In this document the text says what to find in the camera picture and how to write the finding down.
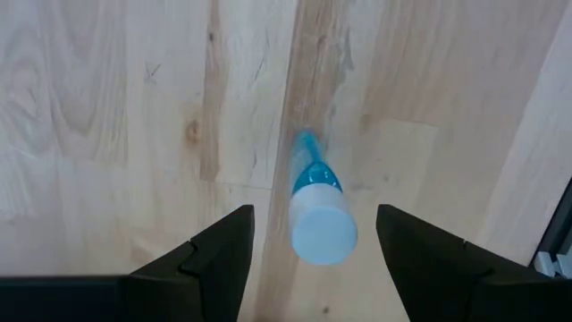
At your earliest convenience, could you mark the black aluminium table frame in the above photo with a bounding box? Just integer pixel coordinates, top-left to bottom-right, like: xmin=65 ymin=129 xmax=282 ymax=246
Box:
xmin=529 ymin=176 xmax=572 ymax=281

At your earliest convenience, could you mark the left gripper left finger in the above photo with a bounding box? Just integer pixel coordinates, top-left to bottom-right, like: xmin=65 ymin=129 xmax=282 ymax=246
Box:
xmin=120 ymin=204 xmax=256 ymax=322

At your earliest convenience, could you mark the small blue mouthwash bottle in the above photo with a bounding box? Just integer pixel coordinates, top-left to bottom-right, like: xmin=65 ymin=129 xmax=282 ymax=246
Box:
xmin=288 ymin=128 xmax=359 ymax=267

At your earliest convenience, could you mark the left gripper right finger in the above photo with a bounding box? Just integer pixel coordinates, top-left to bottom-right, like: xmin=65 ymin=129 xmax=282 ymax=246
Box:
xmin=376 ymin=204 xmax=535 ymax=322

